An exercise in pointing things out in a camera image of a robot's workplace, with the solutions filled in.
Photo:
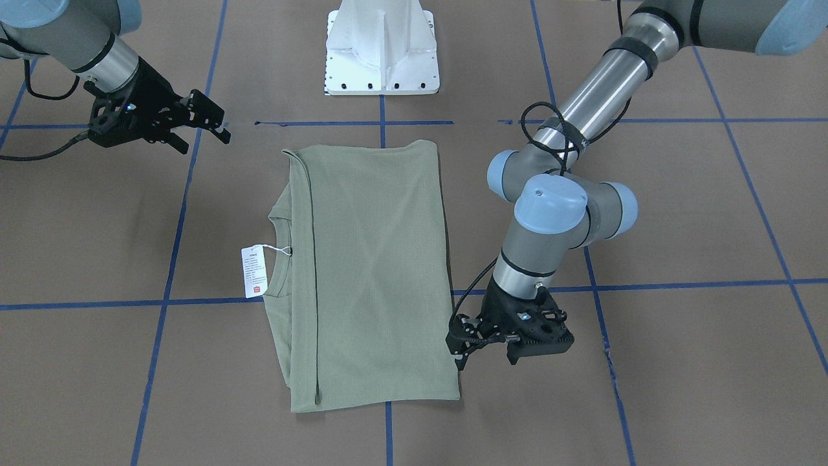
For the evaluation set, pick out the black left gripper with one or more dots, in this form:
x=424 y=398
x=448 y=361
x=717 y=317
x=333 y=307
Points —
x=493 y=304

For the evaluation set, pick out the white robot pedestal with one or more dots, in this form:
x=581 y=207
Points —
x=381 y=48

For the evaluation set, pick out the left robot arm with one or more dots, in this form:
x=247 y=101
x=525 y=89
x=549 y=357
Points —
x=726 y=152

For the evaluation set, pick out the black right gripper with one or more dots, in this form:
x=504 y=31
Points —
x=153 y=90

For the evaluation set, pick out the white shirt price tag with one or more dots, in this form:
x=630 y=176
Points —
x=254 y=270

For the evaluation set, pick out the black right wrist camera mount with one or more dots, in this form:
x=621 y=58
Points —
x=108 y=125

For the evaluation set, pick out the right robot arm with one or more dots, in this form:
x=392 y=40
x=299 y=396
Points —
x=84 y=36

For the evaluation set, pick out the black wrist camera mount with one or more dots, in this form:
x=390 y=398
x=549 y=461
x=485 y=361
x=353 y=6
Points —
x=108 y=125
x=540 y=327

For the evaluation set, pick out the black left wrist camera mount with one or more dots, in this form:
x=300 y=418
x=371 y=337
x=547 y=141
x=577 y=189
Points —
x=540 y=327

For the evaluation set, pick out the olive green long-sleeve shirt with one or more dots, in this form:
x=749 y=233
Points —
x=360 y=308

